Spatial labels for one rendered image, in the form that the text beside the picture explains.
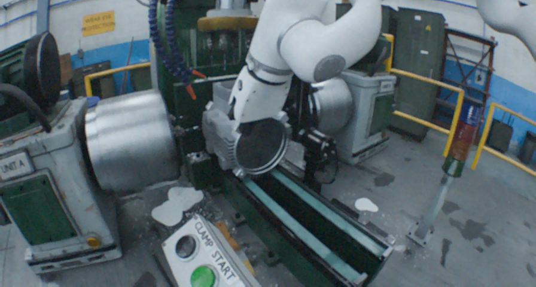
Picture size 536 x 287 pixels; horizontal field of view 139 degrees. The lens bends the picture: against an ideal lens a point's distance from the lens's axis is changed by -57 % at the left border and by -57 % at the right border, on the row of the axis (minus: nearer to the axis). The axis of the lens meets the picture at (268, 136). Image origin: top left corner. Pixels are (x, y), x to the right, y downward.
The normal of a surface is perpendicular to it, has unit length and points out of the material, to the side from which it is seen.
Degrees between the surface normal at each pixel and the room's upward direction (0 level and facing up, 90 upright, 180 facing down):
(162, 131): 62
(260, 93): 117
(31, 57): 68
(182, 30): 90
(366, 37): 107
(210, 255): 29
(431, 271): 0
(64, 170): 89
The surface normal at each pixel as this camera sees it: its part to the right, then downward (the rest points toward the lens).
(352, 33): 0.18, 0.40
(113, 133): 0.47, -0.24
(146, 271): 0.03, -0.91
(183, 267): -0.38, -0.68
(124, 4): 0.64, 0.34
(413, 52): -0.77, 0.25
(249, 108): 0.41, 0.77
